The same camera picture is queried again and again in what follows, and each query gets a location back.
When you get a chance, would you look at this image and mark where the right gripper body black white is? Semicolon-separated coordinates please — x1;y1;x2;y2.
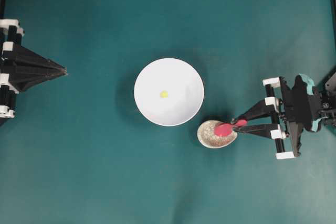
263;76;308;159

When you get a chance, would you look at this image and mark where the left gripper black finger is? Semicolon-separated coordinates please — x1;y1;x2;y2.
2;42;67;74
1;66;67;93

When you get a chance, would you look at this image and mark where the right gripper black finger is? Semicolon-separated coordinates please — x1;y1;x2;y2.
230;97;279;124
234;124;281;139

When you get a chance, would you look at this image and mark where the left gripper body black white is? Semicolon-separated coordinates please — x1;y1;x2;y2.
1;19;25;117

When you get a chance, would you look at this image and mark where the yellow hexagonal prism block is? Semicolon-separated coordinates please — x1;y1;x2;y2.
160;90;169;98

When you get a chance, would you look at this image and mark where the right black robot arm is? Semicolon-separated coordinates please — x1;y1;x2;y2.
231;74;335;159

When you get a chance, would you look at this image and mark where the speckled beige spoon rest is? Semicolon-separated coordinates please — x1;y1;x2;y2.
197;120;238;148

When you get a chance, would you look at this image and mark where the white round bowl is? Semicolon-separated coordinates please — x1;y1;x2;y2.
134;58;205;126

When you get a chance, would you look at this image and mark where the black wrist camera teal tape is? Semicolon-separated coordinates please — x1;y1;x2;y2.
291;74;324;132

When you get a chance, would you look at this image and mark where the black frame post right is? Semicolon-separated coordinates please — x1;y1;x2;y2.
323;0;335;83

